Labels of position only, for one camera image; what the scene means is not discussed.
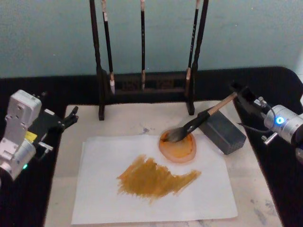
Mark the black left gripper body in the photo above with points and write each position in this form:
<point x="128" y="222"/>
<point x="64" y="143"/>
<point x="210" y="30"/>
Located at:
<point x="47" y="124"/>

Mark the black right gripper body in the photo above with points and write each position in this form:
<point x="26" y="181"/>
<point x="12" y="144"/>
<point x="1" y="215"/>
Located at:
<point x="251" y="111"/>

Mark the white felt mat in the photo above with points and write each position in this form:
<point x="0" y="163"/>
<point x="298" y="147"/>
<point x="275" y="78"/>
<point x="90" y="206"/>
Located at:
<point x="71" y="142"/>

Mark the dark grey rectangular block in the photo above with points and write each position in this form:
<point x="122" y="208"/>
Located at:
<point x="222" y="134"/>

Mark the dark wooden brush rack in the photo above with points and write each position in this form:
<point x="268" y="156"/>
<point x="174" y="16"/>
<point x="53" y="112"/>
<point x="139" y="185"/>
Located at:
<point x="100" y="82"/>

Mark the white paper sheet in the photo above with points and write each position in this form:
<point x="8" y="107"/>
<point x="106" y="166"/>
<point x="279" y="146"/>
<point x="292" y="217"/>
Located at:
<point x="113" y="156"/>

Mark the hanging brush with brown ferrule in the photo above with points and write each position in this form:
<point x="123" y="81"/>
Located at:
<point x="192" y="42"/>

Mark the hanging brush with white tip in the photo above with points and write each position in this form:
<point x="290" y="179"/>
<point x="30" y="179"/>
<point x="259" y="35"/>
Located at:
<point x="108" y="42"/>

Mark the round orange paint dish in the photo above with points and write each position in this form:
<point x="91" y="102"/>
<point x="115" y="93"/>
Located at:
<point x="180" y="151"/>

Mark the black table cloth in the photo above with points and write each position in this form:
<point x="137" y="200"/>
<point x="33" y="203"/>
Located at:
<point x="23" y="203"/>

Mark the hanging brush with dark tip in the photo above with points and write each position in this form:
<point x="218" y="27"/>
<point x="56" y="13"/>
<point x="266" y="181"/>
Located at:
<point x="143" y="42"/>

